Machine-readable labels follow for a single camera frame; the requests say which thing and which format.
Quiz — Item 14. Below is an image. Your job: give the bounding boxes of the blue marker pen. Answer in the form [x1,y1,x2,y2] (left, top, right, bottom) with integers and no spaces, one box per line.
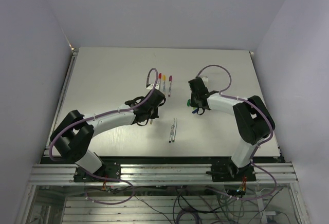
[169,118,176,143]

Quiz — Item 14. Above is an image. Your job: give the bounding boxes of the magenta marker pen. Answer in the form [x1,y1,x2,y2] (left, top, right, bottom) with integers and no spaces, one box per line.
[168,75,172,97]

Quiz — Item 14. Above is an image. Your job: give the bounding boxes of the yellow marker pen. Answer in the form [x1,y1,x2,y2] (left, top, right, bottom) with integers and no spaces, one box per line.
[162,74,166,95]

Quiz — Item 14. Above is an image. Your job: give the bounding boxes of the red marker pen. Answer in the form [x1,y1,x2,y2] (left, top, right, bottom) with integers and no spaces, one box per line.
[156,73,162,90]

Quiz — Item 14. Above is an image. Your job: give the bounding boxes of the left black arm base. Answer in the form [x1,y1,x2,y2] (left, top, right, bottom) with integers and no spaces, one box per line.
[74,161,121,182]

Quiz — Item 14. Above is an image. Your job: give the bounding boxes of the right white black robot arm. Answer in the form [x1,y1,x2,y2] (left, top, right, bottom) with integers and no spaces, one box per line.
[189,77,275,181]

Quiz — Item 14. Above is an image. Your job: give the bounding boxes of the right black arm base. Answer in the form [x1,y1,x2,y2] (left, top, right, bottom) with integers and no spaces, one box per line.
[206,162,256,182]

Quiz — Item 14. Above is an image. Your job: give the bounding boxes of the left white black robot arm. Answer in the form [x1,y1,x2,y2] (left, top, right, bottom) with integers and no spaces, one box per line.
[49,89,166,181]

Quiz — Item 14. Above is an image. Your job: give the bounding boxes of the dark green marker pen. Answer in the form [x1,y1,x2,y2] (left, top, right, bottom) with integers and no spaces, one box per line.
[172,118,178,142]

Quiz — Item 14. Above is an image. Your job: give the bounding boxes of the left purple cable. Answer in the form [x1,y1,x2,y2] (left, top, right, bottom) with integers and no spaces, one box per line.
[48,67,159,204]

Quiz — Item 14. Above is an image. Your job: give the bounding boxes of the purple cable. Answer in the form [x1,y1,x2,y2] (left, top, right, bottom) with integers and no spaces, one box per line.
[195,64,278,201]
[48,67,159,204]

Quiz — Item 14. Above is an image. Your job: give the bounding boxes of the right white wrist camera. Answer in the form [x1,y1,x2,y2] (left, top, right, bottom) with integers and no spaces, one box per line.
[199,76,209,85]

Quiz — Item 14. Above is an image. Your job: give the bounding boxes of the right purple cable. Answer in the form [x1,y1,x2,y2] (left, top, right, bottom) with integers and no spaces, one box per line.
[195,64,278,201]

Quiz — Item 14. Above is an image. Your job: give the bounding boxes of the aluminium extrusion frame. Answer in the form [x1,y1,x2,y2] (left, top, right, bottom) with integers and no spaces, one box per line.
[16,48,310,223]

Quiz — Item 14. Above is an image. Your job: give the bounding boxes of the loose cables under frame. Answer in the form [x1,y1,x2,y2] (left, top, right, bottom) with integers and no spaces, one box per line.
[84,179,273,224]

